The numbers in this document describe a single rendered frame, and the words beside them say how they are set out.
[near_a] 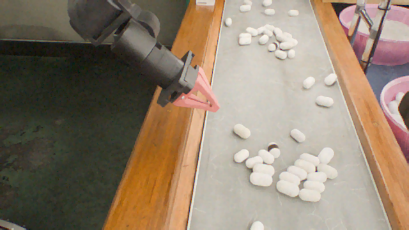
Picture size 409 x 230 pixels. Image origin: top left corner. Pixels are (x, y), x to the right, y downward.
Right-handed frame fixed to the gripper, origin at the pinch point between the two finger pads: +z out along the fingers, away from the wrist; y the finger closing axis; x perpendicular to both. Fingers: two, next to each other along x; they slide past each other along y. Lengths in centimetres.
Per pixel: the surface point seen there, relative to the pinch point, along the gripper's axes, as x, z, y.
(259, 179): -0.1, 11.0, -9.7
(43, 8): 115, -64, 157
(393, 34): -25, 43, 54
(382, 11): -27.5, 21.3, 29.4
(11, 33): 146, -73, 156
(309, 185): -5.2, 17.1, -10.0
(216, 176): 5.9, 6.6, -8.3
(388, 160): -14.7, 26.9, -3.4
